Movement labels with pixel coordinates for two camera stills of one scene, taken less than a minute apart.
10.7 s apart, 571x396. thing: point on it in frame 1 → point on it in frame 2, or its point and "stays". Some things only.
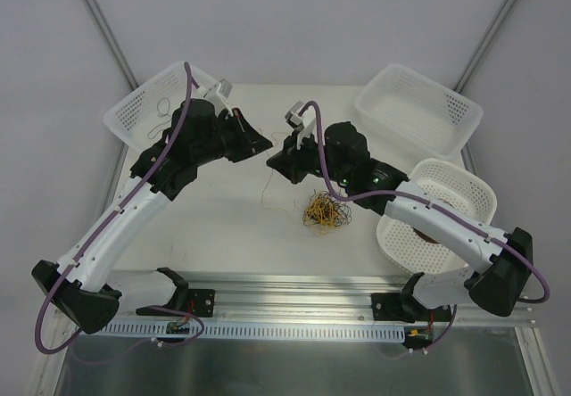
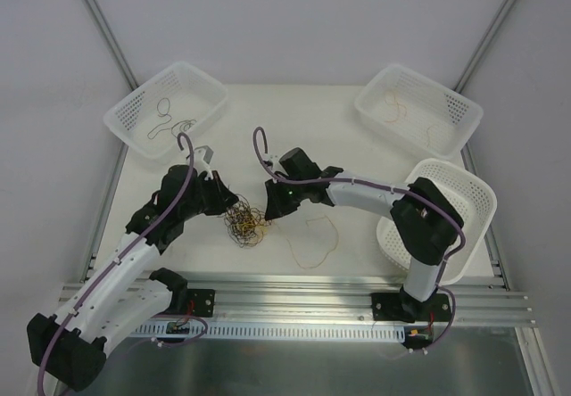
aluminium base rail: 393,300 stays
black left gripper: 238,133 → 219,195
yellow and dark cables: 324,212 → 245,224
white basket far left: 141,119 stays
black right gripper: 295,159 → 277,199
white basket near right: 416,249 stays
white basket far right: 417,112 stays
